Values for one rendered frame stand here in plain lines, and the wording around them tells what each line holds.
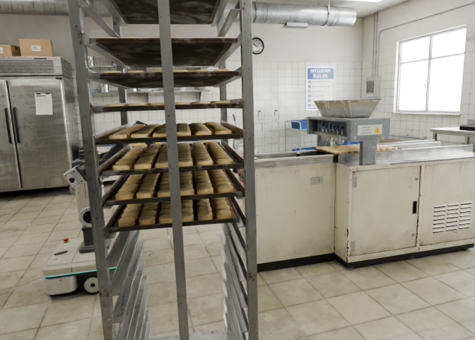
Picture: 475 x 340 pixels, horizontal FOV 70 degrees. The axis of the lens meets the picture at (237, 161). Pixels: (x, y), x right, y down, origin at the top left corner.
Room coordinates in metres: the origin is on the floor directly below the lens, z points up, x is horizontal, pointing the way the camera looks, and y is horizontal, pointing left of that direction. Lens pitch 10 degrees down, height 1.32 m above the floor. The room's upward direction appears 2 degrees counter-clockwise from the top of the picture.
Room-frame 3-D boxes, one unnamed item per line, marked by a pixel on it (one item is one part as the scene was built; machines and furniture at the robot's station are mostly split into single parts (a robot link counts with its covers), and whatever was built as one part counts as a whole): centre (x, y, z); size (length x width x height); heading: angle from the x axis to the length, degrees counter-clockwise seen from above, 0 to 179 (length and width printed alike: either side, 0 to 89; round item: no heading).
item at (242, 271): (1.32, 0.04, 0.78); 0.64 x 0.03 x 0.03; 9
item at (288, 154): (3.00, -0.96, 0.87); 2.01 x 0.03 x 0.07; 104
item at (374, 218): (2.95, -1.35, 0.42); 1.28 x 0.72 x 0.84; 104
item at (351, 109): (2.83, -0.89, 1.25); 0.56 x 0.29 x 0.14; 14
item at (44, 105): (4.97, 2.75, 1.39); 0.22 x 0.03 x 0.31; 106
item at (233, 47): (1.32, 0.04, 1.50); 0.64 x 0.03 x 0.03; 9
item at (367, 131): (2.83, -0.89, 1.01); 0.72 x 0.33 x 0.34; 14
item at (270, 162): (2.72, -1.03, 0.87); 2.01 x 0.03 x 0.07; 104
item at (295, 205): (2.71, -0.40, 0.45); 0.70 x 0.34 x 0.90; 104
